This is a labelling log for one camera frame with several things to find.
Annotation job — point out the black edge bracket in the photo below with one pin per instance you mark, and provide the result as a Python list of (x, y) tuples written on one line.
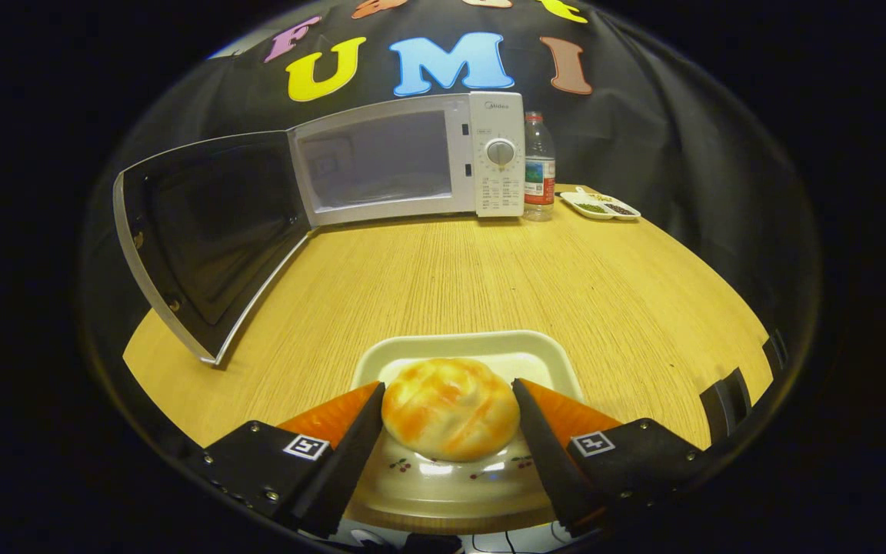
[(775, 352), (724, 404)]

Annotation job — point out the white divided bean dish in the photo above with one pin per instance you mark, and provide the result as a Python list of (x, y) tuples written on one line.
[(577, 198)]

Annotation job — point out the clear plastic water bottle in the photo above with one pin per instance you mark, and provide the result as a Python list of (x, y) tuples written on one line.
[(539, 177)]

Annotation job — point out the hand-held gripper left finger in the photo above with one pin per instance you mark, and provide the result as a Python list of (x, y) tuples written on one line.
[(343, 469)]

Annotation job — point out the white rectangular plate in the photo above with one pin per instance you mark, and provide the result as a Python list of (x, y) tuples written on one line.
[(520, 354)]

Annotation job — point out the round golden baked bun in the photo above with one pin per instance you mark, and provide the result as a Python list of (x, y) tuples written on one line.
[(451, 408)]

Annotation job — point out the white microwave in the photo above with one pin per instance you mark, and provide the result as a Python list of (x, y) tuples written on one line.
[(497, 123)]

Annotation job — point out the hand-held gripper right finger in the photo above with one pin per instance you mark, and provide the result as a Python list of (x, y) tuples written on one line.
[(551, 462)]

